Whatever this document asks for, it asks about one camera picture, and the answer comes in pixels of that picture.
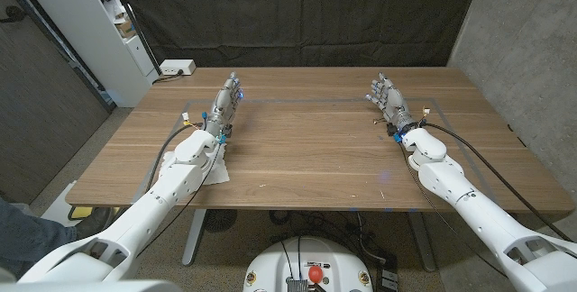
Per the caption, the cardboard box on shelf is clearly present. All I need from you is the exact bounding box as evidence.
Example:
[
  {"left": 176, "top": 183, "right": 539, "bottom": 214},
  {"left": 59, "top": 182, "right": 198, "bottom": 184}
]
[{"left": 114, "top": 19, "right": 137, "bottom": 40}]

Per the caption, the person's leg in jeans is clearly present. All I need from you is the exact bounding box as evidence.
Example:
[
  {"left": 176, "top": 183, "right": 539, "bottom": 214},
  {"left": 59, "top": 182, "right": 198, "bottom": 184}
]
[{"left": 0, "top": 196, "right": 78, "bottom": 279}]

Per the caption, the black backdrop curtain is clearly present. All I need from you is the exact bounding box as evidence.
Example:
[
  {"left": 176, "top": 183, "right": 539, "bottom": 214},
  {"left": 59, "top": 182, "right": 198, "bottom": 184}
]
[{"left": 110, "top": 0, "right": 486, "bottom": 68}]

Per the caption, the black floor power strip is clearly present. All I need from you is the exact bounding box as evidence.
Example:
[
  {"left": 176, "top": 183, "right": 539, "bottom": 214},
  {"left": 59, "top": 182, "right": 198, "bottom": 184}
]
[{"left": 376, "top": 255, "right": 400, "bottom": 292}]

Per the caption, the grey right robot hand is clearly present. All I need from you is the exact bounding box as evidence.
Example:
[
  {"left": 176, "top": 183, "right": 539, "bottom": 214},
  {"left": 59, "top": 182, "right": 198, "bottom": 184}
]
[{"left": 364, "top": 72, "right": 418, "bottom": 136}]

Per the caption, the white power outlet box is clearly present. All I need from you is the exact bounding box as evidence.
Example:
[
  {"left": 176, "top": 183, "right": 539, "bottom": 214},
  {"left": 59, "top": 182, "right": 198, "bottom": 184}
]
[{"left": 160, "top": 59, "right": 197, "bottom": 77}]

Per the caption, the yellow floor item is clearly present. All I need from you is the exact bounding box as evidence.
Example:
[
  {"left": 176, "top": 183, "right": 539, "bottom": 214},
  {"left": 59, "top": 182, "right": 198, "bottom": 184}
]
[{"left": 67, "top": 205, "right": 96, "bottom": 221}]

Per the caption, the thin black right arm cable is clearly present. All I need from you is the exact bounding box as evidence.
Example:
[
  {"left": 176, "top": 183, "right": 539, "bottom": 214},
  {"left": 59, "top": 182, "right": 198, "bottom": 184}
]
[{"left": 398, "top": 141, "right": 508, "bottom": 278}]

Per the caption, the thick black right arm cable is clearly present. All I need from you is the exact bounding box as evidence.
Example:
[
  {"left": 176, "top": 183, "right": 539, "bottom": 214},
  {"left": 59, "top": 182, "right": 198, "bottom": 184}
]
[{"left": 422, "top": 122, "right": 576, "bottom": 244}]

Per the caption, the white paper towel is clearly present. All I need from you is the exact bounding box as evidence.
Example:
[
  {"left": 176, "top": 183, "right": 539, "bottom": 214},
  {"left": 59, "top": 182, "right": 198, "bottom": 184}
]
[{"left": 158, "top": 142, "right": 231, "bottom": 187}]

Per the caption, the black floor cable tangle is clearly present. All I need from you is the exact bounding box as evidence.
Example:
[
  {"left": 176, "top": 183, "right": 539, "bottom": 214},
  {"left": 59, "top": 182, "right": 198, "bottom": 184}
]
[{"left": 269, "top": 210, "right": 384, "bottom": 261}]

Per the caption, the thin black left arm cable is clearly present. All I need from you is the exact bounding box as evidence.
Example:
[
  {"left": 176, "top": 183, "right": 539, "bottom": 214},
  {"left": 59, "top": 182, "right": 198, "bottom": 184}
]
[{"left": 134, "top": 141, "right": 223, "bottom": 258}]

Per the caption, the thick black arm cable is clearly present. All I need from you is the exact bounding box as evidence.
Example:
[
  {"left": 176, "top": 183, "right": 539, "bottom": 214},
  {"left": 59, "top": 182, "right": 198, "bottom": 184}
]
[
  {"left": 422, "top": 122, "right": 576, "bottom": 244},
  {"left": 144, "top": 123, "right": 204, "bottom": 194}
]

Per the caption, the black round vented disc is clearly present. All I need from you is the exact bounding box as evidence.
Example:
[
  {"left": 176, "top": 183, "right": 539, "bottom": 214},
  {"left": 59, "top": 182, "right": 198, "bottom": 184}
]
[{"left": 202, "top": 209, "right": 239, "bottom": 233}]

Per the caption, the dark person's shoe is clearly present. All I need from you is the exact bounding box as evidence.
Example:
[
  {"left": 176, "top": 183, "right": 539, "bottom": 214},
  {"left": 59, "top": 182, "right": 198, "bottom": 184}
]
[{"left": 74, "top": 206, "right": 114, "bottom": 239}]

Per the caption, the black door handle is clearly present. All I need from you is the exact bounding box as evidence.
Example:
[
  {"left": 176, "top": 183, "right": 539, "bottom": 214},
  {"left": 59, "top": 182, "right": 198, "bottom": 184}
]
[{"left": 0, "top": 5, "right": 26, "bottom": 23}]

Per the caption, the white robot shoulder cover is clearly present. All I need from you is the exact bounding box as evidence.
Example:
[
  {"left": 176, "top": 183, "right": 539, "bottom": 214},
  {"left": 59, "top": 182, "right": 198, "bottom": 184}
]
[{"left": 0, "top": 279, "right": 181, "bottom": 292}]

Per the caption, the grey metal table leg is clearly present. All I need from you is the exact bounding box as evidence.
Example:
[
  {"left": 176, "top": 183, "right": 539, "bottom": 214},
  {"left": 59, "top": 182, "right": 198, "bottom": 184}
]
[
  {"left": 181, "top": 209, "right": 207, "bottom": 267},
  {"left": 408, "top": 212, "right": 437, "bottom": 273}
]

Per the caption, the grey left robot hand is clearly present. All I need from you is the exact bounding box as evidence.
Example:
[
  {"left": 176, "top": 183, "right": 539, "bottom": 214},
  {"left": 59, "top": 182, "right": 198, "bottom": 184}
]
[{"left": 203, "top": 71, "right": 245, "bottom": 140}]

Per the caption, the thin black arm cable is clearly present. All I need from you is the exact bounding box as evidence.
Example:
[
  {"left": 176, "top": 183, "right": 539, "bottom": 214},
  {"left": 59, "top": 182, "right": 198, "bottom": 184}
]
[
  {"left": 134, "top": 141, "right": 223, "bottom": 258},
  {"left": 398, "top": 141, "right": 508, "bottom": 278}
]

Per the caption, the white shelf cabinet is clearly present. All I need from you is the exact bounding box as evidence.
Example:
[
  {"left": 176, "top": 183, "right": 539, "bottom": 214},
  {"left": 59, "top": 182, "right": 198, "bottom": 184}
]
[{"left": 13, "top": 0, "right": 161, "bottom": 108}]

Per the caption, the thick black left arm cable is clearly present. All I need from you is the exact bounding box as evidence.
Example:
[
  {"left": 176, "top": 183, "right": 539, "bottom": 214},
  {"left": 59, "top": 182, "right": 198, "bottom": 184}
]
[{"left": 144, "top": 123, "right": 204, "bottom": 194}]

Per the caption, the white robot torso base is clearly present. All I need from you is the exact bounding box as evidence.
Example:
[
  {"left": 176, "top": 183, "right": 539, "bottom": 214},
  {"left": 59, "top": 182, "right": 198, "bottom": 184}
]
[{"left": 243, "top": 236, "right": 374, "bottom": 292}]

